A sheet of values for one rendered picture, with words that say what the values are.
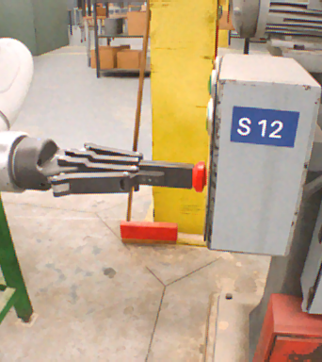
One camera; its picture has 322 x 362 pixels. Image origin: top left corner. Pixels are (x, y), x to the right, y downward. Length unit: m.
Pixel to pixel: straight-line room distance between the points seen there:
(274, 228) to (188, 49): 1.25
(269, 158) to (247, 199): 0.05
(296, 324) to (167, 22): 1.24
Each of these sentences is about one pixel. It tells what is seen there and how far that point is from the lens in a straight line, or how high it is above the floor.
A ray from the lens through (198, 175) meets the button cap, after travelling 0.44.
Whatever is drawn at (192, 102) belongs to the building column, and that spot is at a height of 0.75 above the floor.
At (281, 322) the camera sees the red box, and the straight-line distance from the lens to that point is 0.77.
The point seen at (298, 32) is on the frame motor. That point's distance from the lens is 0.63.
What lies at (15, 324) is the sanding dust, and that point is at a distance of 1.63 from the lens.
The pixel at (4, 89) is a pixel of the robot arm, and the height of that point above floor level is 1.06.
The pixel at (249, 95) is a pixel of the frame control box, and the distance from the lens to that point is 0.34.
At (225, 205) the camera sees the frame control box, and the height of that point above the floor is 0.99.
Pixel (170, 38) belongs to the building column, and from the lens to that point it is 1.58.
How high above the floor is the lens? 1.19
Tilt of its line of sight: 28 degrees down
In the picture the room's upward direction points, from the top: straight up
